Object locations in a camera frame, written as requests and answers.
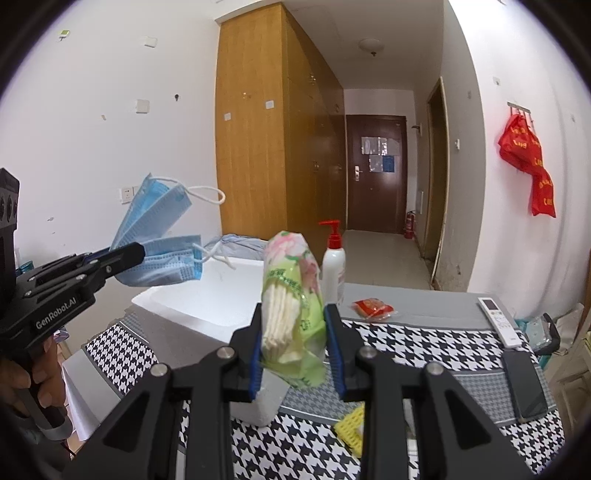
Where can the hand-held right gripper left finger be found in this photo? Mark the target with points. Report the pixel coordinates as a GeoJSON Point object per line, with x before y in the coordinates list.
{"type": "Point", "coordinates": [255, 355]}

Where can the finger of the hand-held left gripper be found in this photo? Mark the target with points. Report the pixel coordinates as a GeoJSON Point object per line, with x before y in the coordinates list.
{"type": "Point", "coordinates": [78, 256]}
{"type": "Point", "coordinates": [124, 256]}

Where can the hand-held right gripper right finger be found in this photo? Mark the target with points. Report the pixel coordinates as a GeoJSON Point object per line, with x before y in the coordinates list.
{"type": "Point", "coordinates": [333, 355]}

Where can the green floral tissue packet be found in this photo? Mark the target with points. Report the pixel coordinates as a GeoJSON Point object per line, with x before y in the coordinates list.
{"type": "Point", "coordinates": [291, 295]}

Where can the white foam box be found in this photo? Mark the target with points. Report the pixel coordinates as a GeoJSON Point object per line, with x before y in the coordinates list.
{"type": "Point", "coordinates": [194, 300]}

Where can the person's left forearm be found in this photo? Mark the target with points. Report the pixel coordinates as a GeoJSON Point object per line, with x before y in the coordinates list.
{"type": "Point", "coordinates": [27, 447]}

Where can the person's left hand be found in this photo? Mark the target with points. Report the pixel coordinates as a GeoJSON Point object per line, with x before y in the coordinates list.
{"type": "Point", "coordinates": [46, 369]}

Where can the teal bottle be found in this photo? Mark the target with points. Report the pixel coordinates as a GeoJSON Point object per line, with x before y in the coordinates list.
{"type": "Point", "coordinates": [25, 266]}

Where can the red snack packet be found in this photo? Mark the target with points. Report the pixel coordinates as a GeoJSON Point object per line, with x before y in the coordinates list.
{"type": "Point", "coordinates": [373, 308]}

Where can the yellow foam net sleeve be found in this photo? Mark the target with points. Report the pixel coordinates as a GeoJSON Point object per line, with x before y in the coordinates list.
{"type": "Point", "coordinates": [351, 427]}

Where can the white red-pump lotion bottle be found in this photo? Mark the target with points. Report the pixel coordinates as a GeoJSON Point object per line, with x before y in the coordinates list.
{"type": "Point", "coordinates": [333, 272]}

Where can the houndstooth blanket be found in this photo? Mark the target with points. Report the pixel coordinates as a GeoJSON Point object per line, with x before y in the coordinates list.
{"type": "Point", "coordinates": [438, 350]}

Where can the light blue cloth bundle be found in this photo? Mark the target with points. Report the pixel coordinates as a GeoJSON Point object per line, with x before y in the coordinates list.
{"type": "Point", "coordinates": [240, 244]}

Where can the red fire extinguisher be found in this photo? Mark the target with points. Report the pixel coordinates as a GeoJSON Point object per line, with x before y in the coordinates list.
{"type": "Point", "coordinates": [410, 226]}

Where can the dark brown door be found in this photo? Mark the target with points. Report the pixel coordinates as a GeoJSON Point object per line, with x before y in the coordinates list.
{"type": "Point", "coordinates": [376, 198]}

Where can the white remote control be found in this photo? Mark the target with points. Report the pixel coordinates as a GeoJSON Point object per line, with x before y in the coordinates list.
{"type": "Point", "coordinates": [498, 321]}

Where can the wooden wardrobe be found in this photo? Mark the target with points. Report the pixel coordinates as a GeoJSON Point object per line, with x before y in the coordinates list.
{"type": "Point", "coordinates": [258, 152]}

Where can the black smartphone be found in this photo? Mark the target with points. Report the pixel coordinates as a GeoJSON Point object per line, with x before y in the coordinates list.
{"type": "Point", "coordinates": [526, 385]}

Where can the papers on door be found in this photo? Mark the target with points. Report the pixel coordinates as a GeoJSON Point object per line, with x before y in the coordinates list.
{"type": "Point", "coordinates": [378, 147]}

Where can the red printed bag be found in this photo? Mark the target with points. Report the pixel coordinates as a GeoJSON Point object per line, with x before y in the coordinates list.
{"type": "Point", "coordinates": [524, 152]}

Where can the round ceiling lamp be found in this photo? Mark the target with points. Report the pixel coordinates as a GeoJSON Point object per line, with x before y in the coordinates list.
{"type": "Point", "coordinates": [371, 45]}

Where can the white wall socket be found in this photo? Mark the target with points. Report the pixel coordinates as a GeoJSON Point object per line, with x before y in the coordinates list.
{"type": "Point", "coordinates": [128, 194]}

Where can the white wall switch plate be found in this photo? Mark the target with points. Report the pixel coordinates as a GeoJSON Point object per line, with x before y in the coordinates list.
{"type": "Point", "coordinates": [142, 106]}

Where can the wooden side door frame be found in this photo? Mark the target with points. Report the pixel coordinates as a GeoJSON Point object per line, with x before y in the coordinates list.
{"type": "Point", "coordinates": [437, 184]}

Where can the metal wall hook rack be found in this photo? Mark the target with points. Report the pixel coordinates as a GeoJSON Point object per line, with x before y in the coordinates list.
{"type": "Point", "coordinates": [519, 107]}

